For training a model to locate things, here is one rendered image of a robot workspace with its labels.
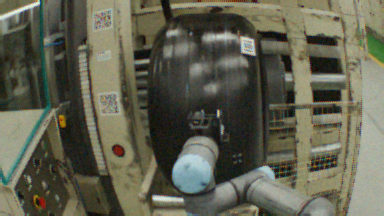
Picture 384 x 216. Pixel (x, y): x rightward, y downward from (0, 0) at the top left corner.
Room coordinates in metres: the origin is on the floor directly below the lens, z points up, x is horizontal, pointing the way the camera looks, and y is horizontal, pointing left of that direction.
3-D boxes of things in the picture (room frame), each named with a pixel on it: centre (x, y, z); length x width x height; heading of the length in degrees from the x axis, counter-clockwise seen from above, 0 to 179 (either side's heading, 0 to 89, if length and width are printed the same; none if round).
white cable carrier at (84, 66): (1.70, 0.32, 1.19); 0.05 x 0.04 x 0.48; 169
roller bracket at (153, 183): (1.72, 0.15, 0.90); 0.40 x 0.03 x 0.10; 169
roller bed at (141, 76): (2.10, 0.12, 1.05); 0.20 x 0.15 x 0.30; 79
